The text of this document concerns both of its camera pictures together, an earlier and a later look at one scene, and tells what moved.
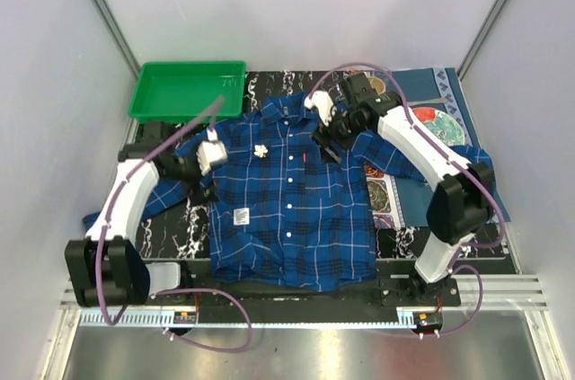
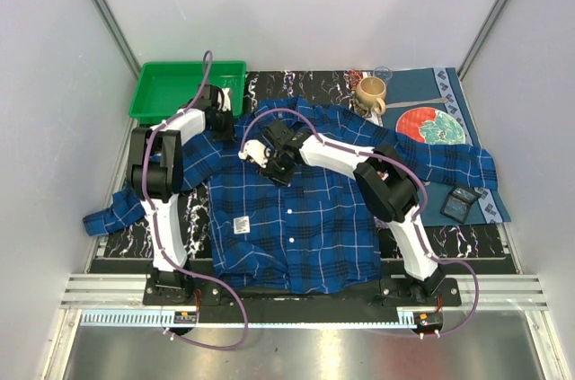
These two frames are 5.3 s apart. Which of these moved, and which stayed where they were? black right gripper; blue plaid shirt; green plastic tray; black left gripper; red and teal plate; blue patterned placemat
Moved: black left gripper; black right gripper; blue plaid shirt
Stayed: red and teal plate; blue patterned placemat; green plastic tray
